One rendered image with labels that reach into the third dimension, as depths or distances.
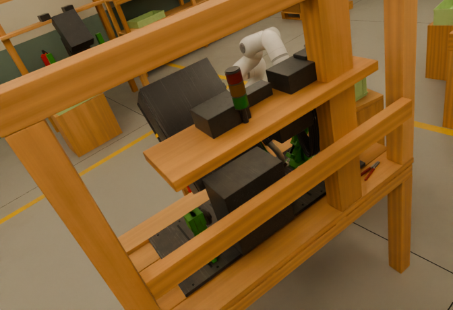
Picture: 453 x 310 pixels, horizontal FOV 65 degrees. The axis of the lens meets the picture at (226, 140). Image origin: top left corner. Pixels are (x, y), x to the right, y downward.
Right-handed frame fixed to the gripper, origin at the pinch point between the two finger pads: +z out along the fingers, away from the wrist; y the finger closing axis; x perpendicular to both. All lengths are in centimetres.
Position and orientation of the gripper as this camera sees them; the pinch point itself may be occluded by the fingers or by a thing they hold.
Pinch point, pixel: (267, 139)
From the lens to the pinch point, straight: 170.5
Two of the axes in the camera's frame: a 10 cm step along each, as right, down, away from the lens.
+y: 0.6, -2.3, -9.7
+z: -7.1, 6.7, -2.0
